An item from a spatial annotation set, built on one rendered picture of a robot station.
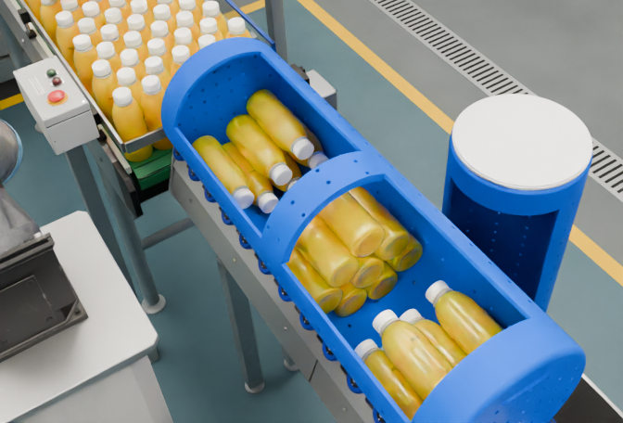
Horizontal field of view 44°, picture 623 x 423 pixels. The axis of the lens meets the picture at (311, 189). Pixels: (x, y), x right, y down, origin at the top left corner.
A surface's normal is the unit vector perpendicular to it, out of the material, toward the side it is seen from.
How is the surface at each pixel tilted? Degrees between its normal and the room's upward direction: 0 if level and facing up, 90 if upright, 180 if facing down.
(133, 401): 90
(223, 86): 90
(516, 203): 90
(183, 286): 0
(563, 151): 0
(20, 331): 90
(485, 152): 0
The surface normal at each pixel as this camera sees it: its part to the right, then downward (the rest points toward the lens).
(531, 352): 0.09, -0.74
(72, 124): 0.54, 0.60
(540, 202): 0.11, 0.73
